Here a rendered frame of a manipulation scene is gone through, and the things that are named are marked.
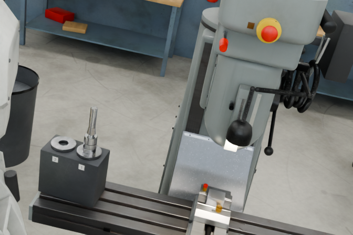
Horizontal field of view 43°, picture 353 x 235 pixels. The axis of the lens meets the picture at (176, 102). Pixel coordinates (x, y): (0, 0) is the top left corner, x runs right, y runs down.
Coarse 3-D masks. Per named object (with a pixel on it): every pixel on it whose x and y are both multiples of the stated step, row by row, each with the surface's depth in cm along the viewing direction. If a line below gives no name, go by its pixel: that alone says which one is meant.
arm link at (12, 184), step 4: (0, 172) 128; (8, 172) 127; (12, 172) 127; (16, 172) 127; (0, 176) 127; (4, 176) 125; (8, 176) 125; (12, 176) 125; (16, 176) 127; (4, 180) 128; (8, 180) 126; (12, 180) 126; (16, 180) 127; (8, 184) 126; (12, 184) 126; (16, 184) 128; (8, 188) 127; (12, 188) 127; (16, 188) 128; (12, 192) 128; (16, 192) 128; (16, 196) 129; (16, 200) 129
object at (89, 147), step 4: (84, 140) 158; (96, 140) 158; (84, 144) 158; (88, 144) 157; (92, 144) 158; (96, 144) 159; (84, 148) 159; (88, 148) 158; (92, 148) 159; (88, 152) 159; (92, 152) 159
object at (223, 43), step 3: (225, 30) 123; (225, 33) 121; (222, 36) 119; (225, 36) 118; (222, 39) 114; (225, 39) 114; (219, 42) 115; (222, 42) 112; (225, 42) 112; (228, 42) 114; (219, 45) 112; (222, 45) 111; (225, 45) 111; (219, 48) 111; (222, 48) 111; (225, 48) 110; (222, 51) 111; (225, 51) 111
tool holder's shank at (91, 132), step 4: (92, 108) 153; (96, 108) 153; (92, 112) 153; (96, 112) 153; (92, 116) 154; (96, 116) 154; (92, 120) 154; (92, 124) 155; (88, 128) 156; (92, 128) 156; (88, 132) 156; (92, 132) 156; (92, 136) 158
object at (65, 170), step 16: (48, 144) 162; (64, 144) 164; (80, 144) 166; (48, 160) 160; (64, 160) 158; (80, 160) 157; (96, 160) 159; (48, 176) 163; (64, 176) 161; (80, 176) 159; (96, 176) 158; (48, 192) 166; (64, 192) 164; (80, 192) 162; (96, 192) 163
